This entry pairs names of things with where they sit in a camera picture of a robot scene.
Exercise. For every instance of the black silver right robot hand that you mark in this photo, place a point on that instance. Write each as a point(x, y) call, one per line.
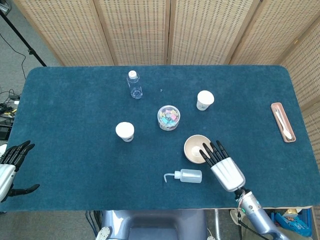
point(228, 175)

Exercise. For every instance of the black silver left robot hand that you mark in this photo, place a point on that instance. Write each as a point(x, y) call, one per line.
point(6, 172)

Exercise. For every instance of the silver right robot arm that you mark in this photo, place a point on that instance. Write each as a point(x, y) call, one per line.
point(257, 215)

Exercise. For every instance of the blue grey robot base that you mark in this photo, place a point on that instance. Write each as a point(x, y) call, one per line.
point(155, 222)

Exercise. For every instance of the translucent squeeze wash bottle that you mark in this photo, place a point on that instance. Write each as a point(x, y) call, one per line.
point(191, 175)

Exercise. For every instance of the black floor box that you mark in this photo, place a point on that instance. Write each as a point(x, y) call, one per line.
point(4, 132)

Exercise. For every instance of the beige sneaker shoe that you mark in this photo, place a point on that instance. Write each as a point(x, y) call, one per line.
point(234, 215)

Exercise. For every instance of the metal table leg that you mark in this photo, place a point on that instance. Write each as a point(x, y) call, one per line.
point(216, 222)

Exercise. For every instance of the white plastic spoon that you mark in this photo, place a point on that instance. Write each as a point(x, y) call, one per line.
point(288, 135)

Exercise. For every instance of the white paper cup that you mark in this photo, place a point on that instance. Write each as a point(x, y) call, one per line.
point(205, 98)
point(124, 131)

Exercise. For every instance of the blue plastic crate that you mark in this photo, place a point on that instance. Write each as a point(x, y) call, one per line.
point(297, 221)

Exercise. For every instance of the clear jar of colourful clips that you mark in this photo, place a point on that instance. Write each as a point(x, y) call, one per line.
point(168, 117)

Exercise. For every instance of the pink cutlery tray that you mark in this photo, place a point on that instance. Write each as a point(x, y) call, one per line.
point(281, 110)

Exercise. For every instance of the blue felt table mat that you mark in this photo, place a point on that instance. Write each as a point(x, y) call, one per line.
point(75, 125)

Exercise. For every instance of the white perforated robot plate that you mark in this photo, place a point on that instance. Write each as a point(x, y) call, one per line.
point(103, 233)

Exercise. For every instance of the black tripod stand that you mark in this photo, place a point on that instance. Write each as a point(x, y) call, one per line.
point(30, 52)

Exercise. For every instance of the clear plastic water bottle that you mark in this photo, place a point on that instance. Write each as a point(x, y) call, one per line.
point(135, 86)

